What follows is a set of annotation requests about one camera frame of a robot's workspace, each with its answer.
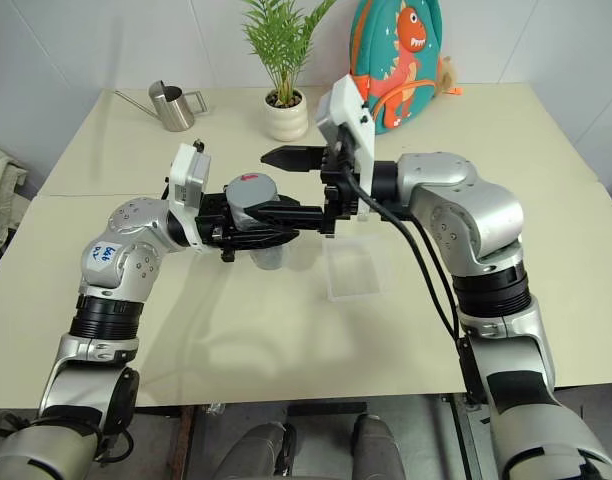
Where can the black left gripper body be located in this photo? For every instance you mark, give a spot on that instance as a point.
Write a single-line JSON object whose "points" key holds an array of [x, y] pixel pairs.
{"points": [[213, 220]]}

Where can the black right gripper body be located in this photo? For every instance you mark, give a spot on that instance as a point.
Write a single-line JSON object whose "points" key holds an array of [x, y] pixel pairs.
{"points": [[336, 195]]}

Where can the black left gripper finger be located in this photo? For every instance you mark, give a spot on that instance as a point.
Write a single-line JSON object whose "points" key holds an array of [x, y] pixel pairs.
{"points": [[266, 239]]}

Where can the clear plastic jar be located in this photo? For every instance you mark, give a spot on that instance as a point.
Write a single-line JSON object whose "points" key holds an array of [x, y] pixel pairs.
{"points": [[271, 260]]}

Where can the grey jar lid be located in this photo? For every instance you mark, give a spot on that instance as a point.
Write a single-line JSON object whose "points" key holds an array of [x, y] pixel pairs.
{"points": [[251, 192]]}

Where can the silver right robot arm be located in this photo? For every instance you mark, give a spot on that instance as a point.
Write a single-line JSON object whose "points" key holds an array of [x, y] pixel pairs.
{"points": [[486, 210]]}

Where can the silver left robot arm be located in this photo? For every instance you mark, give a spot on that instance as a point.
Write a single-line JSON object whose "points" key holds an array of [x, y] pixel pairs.
{"points": [[131, 225]]}

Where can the clear plastic box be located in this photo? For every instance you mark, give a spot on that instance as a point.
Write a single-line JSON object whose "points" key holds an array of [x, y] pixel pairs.
{"points": [[356, 275]]}

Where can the white ribbed plant pot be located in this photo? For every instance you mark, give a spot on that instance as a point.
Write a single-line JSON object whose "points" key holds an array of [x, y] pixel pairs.
{"points": [[286, 122]]}

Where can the green palm plant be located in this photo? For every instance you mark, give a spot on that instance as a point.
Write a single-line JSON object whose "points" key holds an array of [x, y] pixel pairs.
{"points": [[281, 50]]}

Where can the white handwritten label sticker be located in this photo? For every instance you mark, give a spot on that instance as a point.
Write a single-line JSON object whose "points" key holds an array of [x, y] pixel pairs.
{"points": [[102, 256]]}

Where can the silver metal watering can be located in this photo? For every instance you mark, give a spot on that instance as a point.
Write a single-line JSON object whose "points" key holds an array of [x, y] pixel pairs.
{"points": [[173, 107]]}

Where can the teal dinosaur backpack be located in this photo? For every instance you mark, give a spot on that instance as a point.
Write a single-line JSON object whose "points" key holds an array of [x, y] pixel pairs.
{"points": [[411, 50]]}

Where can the beige crumpled cloth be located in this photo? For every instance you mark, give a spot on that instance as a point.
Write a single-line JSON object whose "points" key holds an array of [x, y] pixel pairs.
{"points": [[1, 190]]}

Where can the grey rounded shape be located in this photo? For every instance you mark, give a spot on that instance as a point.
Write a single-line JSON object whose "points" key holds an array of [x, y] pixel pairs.
{"points": [[381, 450], [256, 455]]}

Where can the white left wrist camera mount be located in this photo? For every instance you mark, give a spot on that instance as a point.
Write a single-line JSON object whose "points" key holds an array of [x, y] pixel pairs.
{"points": [[186, 175]]}

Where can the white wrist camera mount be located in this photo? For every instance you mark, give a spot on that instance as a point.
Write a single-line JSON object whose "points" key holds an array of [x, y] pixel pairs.
{"points": [[186, 175], [353, 107]]}

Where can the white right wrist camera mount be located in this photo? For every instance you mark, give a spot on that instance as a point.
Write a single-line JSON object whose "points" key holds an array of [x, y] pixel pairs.
{"points": [[353, 107]]}

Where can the black metal table frame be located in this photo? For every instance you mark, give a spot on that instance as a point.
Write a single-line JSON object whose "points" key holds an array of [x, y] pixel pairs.
{"points": [[326, 408]]}

